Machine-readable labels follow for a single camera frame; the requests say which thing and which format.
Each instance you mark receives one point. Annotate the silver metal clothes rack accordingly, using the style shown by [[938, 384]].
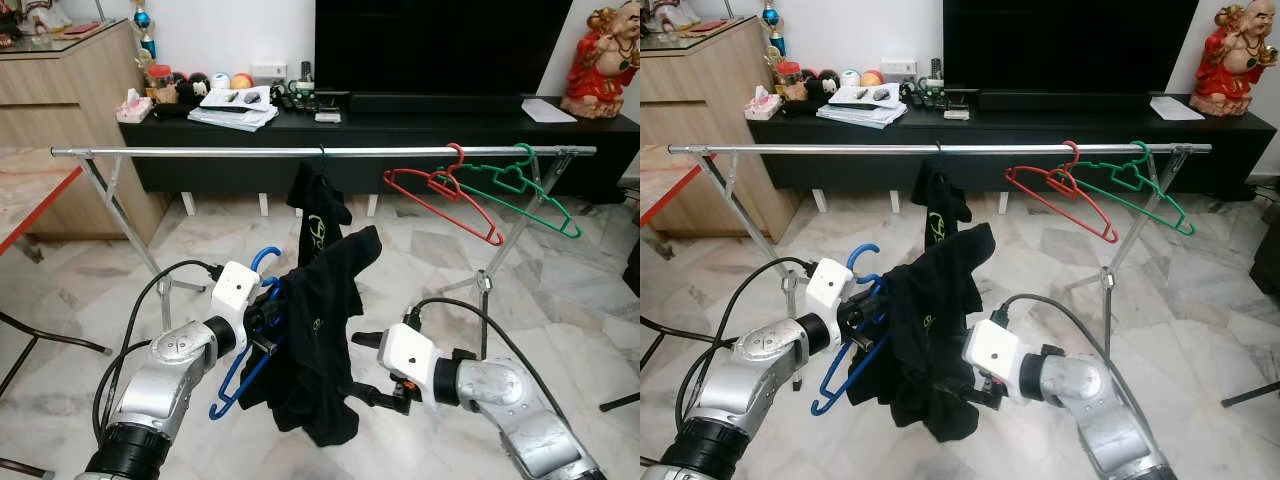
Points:
[[820, 149], [200, 152]]

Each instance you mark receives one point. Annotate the black TV console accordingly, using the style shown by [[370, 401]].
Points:
[[1030, 128], [400, 130]]

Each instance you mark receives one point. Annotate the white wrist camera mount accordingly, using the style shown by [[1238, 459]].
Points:
[[237, 295], [995, 350], [830, 290], [408, 350]]

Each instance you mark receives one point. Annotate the green plastic hanger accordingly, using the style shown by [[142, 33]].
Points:
[[1128, 176], [510, 178]]

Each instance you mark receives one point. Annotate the light wooden cabinet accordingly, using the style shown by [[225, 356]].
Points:
[[700, 100], [60, 100]]

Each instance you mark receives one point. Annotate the red lid jar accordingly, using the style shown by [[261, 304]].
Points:
[[160, 85], [789, 83]]

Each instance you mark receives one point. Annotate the white paper sheet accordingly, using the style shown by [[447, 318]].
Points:
[[550, 110], [1178, 108]]

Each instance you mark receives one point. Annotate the stack of papers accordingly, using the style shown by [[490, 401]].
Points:
[[862, 105], [235, 108]]

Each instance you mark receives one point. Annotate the black television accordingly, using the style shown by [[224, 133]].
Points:
[[440, 45], [1070, 45]]

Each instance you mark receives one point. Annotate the red laughing Buddha statue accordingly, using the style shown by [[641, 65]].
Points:
[[600, 70], [1228, 70]]

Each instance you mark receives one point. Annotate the white wall socket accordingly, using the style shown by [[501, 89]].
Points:
[[898, 70], [268, 72]]

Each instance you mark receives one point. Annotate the marble folding table red edge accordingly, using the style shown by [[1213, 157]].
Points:
[[25, 190], [660, 185]]

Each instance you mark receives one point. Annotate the black T-shirt large green logo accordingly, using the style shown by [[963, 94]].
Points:
[[940, 195], [320, 200]]

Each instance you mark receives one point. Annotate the black soundbar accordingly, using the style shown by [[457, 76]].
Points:
[[1060, 100], [435, 103]]

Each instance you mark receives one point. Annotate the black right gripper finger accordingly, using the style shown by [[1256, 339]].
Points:
[[378, 396]]

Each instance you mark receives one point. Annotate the orange ball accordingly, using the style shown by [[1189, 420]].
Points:
[[242, 80], [872, 78]]

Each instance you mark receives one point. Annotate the black shirt small logo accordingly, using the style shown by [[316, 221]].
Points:
[[930, 340], [310, 350]]

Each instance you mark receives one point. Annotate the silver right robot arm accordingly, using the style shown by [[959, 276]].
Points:
[[1090, 395], [500, 395]]

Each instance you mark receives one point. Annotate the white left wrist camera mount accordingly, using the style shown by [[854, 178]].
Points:
[[830, 290], [237, 295]]

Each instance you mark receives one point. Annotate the blue plastic hanger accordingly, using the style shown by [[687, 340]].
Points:
[[866, 246], [267, 249]]

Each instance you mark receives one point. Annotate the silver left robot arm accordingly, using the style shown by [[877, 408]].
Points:
[[170, 370], [760, 365]]

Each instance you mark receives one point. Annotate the blue gold trophy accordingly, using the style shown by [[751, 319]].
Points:
[[771, 16], [142, 18]]

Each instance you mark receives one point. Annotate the pink tissue box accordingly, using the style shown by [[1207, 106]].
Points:
[[762, 106], [133, 108]]

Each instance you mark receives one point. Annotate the red plastic hanger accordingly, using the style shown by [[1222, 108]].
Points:
[[1060, 182], [440, 185]]

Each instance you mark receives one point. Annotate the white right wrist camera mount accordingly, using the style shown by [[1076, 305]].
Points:
[[408, 350], [995, 350]]

